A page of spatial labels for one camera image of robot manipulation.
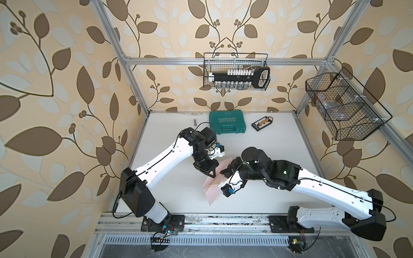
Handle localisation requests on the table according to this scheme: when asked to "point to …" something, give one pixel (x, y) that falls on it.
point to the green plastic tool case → (227, 121)
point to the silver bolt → (195, 124)
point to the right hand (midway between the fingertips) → (221, 165)
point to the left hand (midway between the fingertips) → (212, 173)
